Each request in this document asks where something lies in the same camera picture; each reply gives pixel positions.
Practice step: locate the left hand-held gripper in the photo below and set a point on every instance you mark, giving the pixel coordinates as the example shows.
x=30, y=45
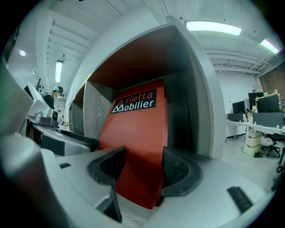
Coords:
x=42, y=115

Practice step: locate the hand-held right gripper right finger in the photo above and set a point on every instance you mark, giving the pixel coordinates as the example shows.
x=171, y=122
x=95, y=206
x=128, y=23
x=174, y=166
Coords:
x=211, y=184

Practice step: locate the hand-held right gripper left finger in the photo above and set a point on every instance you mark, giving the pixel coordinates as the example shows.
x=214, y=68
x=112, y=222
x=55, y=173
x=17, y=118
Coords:
x=82, y=178

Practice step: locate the red hardcover book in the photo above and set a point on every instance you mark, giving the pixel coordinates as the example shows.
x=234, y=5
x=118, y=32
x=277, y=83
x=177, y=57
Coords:
x=133, y=144

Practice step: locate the white office desk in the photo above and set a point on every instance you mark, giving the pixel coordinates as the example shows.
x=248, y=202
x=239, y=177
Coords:
x=256, y=127

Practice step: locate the large black computer monitor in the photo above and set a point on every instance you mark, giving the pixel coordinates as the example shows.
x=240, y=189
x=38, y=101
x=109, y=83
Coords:
x=268, y=103

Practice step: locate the stacked storage boxes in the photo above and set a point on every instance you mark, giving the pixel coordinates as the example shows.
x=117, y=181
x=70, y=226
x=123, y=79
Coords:
x=252, y=142

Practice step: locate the long ceiling lamp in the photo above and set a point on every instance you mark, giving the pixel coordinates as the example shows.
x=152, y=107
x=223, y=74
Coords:
x=58, y=71

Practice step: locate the black office chair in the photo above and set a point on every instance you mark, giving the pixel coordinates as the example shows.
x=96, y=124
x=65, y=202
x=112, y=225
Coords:
x=275, y=140

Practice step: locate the round ceiling downlight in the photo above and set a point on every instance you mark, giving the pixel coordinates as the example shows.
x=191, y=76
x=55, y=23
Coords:
x=22, y=53

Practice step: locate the wide ceiling lamp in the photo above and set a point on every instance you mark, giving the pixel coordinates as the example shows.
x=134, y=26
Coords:
x=269, y=46
x=213, y=27

